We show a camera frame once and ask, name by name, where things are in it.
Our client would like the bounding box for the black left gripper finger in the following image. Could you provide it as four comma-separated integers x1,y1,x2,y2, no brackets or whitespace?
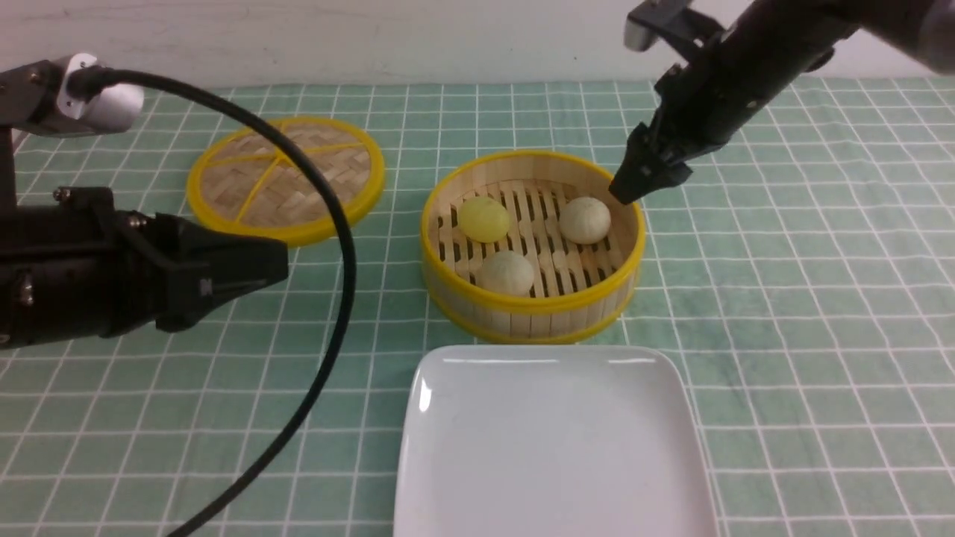
154,280,248,333
176,218,289,288

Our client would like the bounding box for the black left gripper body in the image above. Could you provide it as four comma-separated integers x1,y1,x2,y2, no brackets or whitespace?
2,187,195,351

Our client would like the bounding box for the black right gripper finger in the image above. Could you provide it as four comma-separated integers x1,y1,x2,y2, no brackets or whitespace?
649,157,692,193
608,145,665,204

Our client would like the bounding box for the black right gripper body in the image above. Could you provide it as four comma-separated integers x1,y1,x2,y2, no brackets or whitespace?
630,15,854,161

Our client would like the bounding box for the white steamed bun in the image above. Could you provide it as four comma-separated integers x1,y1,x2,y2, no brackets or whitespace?
475,251,535,296
558,197,612,245

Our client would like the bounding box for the yellow steamed bun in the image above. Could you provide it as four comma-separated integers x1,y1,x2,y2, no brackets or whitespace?
457,196,511,242

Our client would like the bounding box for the white steamed bun front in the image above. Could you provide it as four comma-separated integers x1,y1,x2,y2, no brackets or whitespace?
475,251,535,296

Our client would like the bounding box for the white square plate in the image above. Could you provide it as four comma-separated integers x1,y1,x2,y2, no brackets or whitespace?
393,345,719,536

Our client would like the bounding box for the yellow-rimmed bamboo steamer lid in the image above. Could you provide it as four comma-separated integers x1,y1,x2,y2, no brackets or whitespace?
187,116,386,247

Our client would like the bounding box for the yellow-rimmed bamboo steamer basket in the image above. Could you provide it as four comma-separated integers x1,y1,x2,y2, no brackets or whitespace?
420,150,647,345

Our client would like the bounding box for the green checked tablecloth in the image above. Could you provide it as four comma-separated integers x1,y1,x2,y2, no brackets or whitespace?
1,78,954,536

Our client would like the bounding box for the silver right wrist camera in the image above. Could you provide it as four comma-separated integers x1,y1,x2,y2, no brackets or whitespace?
623,0,725,62

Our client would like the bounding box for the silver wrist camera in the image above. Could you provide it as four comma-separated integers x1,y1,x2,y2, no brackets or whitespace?
623,0,725,62
1,52,144,137

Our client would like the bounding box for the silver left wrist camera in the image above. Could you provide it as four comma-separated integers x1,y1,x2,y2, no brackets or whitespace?
1,52,144,137

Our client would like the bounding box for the black left camera cable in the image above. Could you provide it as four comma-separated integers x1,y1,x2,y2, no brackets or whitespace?
90,67,357,537

